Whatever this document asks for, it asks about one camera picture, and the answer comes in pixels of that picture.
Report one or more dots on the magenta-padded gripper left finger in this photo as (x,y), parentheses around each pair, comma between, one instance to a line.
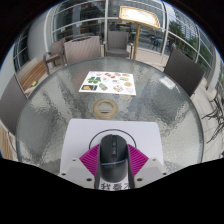
(81,171)

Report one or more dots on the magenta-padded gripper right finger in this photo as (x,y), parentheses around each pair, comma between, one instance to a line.
(145,171)

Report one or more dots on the black computer mouse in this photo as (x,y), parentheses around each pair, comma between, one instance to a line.
(113,160)

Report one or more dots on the white mouse pad with drawing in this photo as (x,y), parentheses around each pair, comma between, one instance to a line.
(80,136)

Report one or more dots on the beige tape roll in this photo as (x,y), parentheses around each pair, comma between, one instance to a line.
(96,110)

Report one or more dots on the wooden slat bench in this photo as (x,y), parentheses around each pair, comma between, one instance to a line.
(5,143)
(31,75)

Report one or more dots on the black metal chair group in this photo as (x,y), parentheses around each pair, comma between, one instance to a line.
(216,116)

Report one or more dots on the food picture menu card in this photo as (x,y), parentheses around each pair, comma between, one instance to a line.
(108,83)

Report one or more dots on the dark brown wicker chair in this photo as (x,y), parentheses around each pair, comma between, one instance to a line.
(183,71)

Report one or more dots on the golden sign stand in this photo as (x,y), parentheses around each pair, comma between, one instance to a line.
(140,16)

